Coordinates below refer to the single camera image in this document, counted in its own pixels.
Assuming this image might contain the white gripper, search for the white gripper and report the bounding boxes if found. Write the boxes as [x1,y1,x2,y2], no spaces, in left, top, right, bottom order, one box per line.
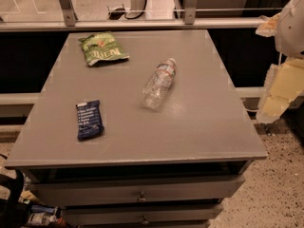
[256,0,304,124]

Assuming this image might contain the clear plastic water bottle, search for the clear plastic water bottle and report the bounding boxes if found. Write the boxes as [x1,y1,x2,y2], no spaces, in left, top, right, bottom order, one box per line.
[142,58,177,109]

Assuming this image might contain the upper grey drawer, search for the upper grey drawer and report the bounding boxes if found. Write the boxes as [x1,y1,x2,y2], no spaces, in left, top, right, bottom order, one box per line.
[30,175,245,207]

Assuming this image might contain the grey drawer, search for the grey drawer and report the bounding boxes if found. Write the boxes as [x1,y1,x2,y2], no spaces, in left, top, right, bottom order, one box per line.
[63,204,223,225]
[30,175,245,207]

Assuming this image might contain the grey drawer cabinet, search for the grey drawer cabinet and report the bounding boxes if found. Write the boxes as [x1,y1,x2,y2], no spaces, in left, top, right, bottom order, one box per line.
[6,29,267,228]

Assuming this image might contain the green snack bag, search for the green snack bag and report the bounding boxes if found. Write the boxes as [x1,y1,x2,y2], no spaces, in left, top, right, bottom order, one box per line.
[79,32,129,67]

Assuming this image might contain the dark blue snack bar wrapper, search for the dark blue snack bar wrapper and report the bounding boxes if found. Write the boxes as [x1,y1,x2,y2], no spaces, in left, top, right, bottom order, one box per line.
[76,100,105,141]

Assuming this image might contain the lower grey drawer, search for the lower grey drawer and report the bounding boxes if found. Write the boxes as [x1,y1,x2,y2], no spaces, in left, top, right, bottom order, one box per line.
[63,204,223,225]

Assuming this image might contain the clutter items on floor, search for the clutter items on floor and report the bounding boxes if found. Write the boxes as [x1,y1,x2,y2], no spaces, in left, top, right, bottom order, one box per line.
[21,191,68,228]

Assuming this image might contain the black bag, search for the black bag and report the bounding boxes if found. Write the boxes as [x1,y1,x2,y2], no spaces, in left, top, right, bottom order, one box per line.
[0,170,29,228]

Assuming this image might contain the white stand with black cable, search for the white stand with black cable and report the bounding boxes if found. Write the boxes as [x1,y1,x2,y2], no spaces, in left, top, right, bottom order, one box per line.
[107,0,147,20]

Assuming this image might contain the metal railing frame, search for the metal railing frame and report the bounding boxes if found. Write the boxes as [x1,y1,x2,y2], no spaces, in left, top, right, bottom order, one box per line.
[0,0,265,32]

